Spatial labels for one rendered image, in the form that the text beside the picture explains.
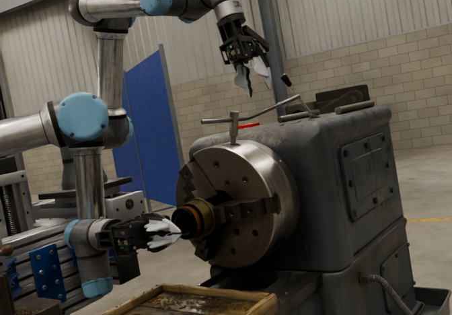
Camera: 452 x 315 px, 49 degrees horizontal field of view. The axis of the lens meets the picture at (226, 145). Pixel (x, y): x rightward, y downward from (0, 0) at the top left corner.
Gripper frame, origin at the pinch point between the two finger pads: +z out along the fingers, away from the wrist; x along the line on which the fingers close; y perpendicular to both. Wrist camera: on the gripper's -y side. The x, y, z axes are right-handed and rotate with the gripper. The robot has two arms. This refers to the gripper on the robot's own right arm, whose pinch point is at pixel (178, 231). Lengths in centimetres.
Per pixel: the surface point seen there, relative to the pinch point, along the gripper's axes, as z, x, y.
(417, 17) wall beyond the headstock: -215, 159, -1001
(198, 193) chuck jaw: -4.2, 5.8, -13.0
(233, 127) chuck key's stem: 2.3, 20.0, -23.0
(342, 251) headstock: 18.7, -16.2, -38.0
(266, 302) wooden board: 14.8, -17.4, -7.3
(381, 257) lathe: 17, -27, -66
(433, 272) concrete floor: -32, -108, -268
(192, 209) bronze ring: -0.8, 3.4, -6.5
